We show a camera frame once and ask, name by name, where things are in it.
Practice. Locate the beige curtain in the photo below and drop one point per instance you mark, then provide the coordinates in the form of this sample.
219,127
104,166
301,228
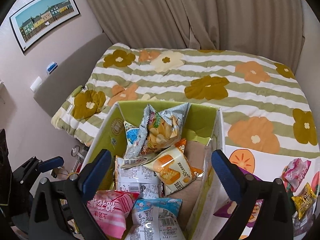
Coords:
269,28

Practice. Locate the green cardboard box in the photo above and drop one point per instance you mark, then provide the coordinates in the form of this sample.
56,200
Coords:
203,130

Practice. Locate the dark purple snack bag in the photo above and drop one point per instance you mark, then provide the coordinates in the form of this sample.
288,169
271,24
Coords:
301,226

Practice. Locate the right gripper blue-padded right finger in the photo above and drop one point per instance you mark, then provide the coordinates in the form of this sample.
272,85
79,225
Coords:
274,220

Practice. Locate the white blue chip bag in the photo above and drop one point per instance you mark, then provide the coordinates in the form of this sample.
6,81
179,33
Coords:
156,219

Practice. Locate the grey headboard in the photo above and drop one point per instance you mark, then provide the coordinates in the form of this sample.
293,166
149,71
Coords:
69,74

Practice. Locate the small pink strawberry bag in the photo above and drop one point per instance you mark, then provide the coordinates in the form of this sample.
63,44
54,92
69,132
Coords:
295,173

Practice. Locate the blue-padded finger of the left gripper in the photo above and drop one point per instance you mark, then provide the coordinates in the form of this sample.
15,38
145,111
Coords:
50,164

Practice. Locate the pink striped snack bag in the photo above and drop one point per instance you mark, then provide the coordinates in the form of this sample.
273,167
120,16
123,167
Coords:
110,209

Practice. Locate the white wall switch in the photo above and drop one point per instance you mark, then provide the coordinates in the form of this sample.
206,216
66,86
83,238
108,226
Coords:
36,84

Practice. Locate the orange cracker snack bag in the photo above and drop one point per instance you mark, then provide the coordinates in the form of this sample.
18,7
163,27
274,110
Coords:
173,168

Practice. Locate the framed houses picture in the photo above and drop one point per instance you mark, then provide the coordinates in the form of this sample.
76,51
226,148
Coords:
38,18

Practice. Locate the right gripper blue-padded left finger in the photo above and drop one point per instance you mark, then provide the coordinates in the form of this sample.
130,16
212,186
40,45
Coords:
56,203

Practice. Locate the yellow chocolate snack bag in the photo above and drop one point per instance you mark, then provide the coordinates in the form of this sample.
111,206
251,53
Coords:
304,201

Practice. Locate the silver grey snack bag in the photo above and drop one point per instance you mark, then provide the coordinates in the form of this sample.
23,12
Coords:
156,132

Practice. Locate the floral striped quilt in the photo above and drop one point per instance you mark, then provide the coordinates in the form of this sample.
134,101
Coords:
262,103

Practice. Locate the white snack bag upper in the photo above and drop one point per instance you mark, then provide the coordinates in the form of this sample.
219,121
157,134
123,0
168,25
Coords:
137,179

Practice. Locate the blue white box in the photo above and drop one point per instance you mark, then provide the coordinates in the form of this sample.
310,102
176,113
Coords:
51,67

